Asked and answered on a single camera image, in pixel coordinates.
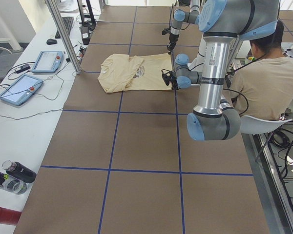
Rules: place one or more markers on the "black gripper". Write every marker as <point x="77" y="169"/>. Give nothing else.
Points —
<point x="173" y="39"/>
<point x="174" y="82"/>

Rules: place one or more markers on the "beige long-sleeve printed shirt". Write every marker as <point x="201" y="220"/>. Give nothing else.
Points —
<point x="121" y="72"/>

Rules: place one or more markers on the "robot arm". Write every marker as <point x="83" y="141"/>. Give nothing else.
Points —
<point x="225" y="24"/>
<point x="180" y="17"/>

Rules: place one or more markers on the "white chair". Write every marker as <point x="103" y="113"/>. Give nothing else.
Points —
<point x="256" y="126"/>

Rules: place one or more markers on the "seated person in beige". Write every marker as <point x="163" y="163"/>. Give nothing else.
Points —
<point x="264" y="89"/>

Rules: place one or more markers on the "brown table mat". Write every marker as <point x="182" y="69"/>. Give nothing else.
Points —
<point x="124" y="163"/>

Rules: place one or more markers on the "black keyboard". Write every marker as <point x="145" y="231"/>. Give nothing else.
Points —
<point x="68" y="23"/>

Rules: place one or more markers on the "black computer mouse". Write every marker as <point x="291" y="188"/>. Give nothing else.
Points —
<point x="51" y="41"/>

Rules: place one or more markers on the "far blue teach pendant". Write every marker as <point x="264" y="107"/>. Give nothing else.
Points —
<point x="48" y="62"/>

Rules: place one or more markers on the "blue teach pendant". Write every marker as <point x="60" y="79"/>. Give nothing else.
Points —
<point x="21" y="90"/>
<point x="48" y="62"/>

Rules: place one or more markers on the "near blue teach pendant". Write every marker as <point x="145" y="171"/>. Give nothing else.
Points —
<point x="21" y="90"/>

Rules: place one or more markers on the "black water bottle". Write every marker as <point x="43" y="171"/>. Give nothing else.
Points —
<point x="19" y="171"/>

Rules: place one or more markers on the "clear dark water bottle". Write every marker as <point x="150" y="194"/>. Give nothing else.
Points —
<point x="12" y="184"/>

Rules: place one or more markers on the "red bottle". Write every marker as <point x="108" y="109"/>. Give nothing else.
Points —
<point x="9" y="217"/>

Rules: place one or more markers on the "aluminium frame post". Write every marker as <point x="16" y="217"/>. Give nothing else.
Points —
<point x="53" y="9"/>

